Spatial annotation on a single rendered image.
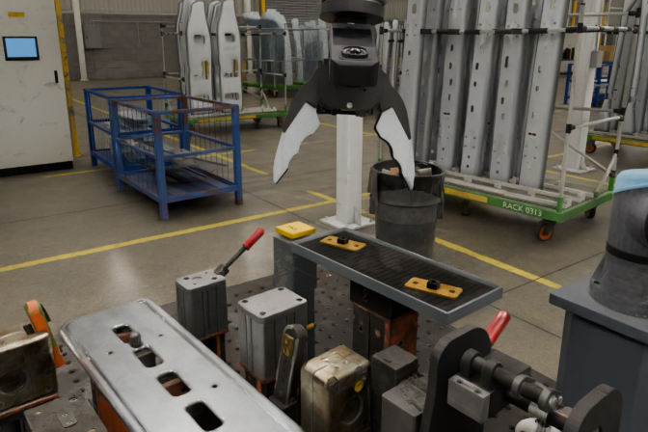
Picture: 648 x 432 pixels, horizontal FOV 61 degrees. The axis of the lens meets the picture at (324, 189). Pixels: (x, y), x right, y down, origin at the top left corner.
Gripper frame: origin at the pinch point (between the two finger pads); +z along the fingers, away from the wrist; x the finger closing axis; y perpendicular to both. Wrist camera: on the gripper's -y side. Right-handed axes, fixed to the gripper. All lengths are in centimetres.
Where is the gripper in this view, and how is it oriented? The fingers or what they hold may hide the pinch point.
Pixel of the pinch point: (343, 189)
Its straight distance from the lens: 60.5
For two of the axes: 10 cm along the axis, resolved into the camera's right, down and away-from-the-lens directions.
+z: -0.5, 10.0, 0.7
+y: -0.7, -0.7, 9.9
